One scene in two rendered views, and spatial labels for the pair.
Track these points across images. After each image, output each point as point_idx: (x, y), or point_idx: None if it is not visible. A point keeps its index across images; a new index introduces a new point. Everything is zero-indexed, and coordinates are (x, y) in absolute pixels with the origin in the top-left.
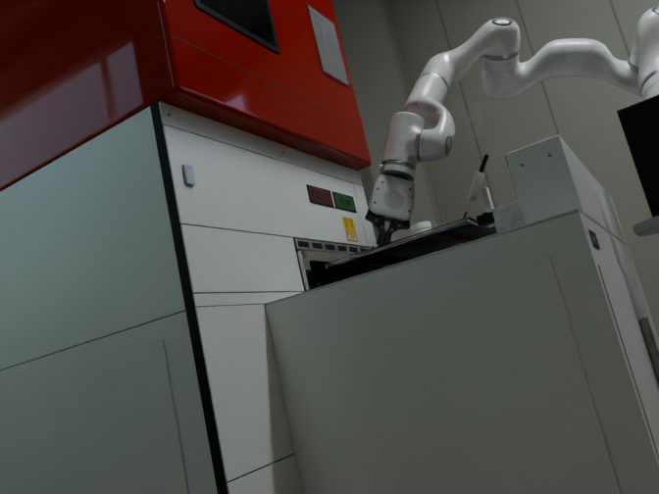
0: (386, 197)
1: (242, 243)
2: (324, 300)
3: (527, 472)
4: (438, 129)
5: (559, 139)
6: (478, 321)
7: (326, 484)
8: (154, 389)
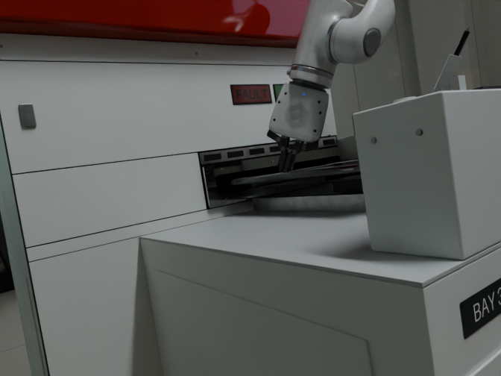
0: (288, 113)
1: (112, 176)
2: (168, 256)
3: None
4: (357, 20)
5: (440, 102)
6: (278, 369)
7: None
8: (30, 315)
